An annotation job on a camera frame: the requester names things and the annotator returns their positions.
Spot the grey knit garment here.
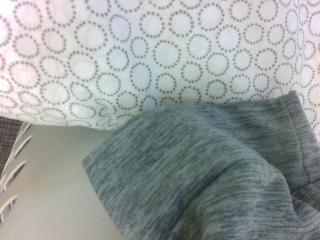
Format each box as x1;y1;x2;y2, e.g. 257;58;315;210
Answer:
81;90;320;240

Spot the white circle-print bed cover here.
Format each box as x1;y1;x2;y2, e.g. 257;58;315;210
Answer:
0;0;320;131

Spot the white perforated laundry basket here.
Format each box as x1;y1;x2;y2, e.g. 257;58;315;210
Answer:
0;121;126;240

